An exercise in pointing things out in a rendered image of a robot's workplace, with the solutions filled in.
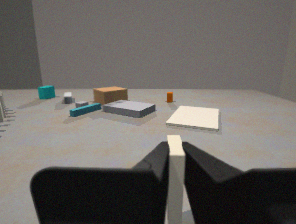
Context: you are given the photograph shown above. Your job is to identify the tan square block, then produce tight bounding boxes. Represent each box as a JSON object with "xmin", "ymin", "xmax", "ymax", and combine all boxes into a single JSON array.
[{"xmin": 93, "ymin": 87, "xmax": 128, "ymax": 105}]

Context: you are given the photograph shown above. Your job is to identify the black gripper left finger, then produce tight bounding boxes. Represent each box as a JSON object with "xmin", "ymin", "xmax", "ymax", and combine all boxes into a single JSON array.
[{"xmin": 30, "ymin": 142, "xmax": 170, "ymax": 224}]

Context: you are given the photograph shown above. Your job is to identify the small orange block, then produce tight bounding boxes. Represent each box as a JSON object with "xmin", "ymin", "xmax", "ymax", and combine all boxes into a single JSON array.
[{"xmin": 167, "ymin": 92, "xmax": 173, "ymax": 102}]

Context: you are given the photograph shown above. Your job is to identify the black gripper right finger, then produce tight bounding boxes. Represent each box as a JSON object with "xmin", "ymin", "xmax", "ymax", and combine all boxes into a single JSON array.
[{"xmin": 182, "ymin": 142, "xmax": 296, "ymax": 224}]

